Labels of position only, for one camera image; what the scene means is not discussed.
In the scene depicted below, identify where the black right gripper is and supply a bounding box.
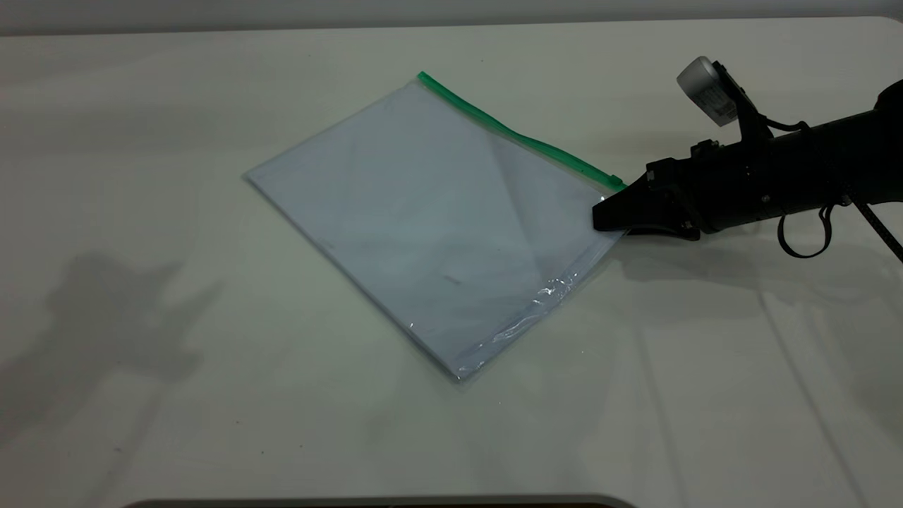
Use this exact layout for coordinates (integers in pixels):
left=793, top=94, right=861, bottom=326
left=592, top=139, right=785, bottom=241

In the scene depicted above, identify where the clear plastic zipper bag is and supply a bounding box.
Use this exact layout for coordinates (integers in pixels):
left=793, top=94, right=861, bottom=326
left=243, top=71, right=629, bottom=385

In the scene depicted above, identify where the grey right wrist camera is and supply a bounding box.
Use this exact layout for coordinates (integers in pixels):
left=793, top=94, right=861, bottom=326
left=676, top=56, right=774, bottom=143

